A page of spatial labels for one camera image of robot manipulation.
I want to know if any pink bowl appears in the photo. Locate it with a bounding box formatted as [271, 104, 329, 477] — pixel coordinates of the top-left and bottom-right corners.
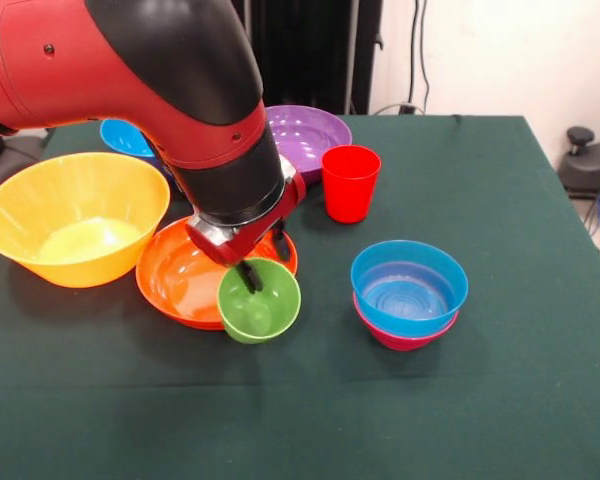
[353, 294, 460, 352]

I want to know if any green cup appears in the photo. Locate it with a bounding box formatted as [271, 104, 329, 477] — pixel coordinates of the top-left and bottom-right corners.
[217, 257, 302, 345]

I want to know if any black hanging cable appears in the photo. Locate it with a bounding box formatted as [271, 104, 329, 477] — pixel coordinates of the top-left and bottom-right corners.
[407, 0, 432, 115]

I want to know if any large blue bowl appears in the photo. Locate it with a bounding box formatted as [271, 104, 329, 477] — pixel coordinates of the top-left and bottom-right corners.
[99, 118, 162, 169]

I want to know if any dark green tablecloth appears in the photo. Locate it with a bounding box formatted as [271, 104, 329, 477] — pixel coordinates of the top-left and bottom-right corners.
[0, 113, 600, 480]

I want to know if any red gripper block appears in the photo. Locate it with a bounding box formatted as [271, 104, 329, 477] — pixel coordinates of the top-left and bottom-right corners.
[185, 172, 308, 295]

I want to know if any orange bowl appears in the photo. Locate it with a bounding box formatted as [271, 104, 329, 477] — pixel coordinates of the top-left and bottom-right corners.
[135, 217, 299, 332]

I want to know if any small blue bowl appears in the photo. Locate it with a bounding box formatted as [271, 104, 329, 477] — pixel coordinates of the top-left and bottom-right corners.
[350, 240, 469, 339]

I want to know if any purple bowl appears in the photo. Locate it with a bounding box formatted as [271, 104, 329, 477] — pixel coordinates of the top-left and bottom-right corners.
[264, 104, 354, 186]

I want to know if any large yellow bowl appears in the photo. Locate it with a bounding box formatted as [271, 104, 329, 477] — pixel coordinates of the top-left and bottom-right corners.
[0, 152, 172, 289]

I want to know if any red cup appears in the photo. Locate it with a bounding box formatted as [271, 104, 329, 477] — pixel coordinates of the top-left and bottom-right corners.
[321, 144, 382, 225]

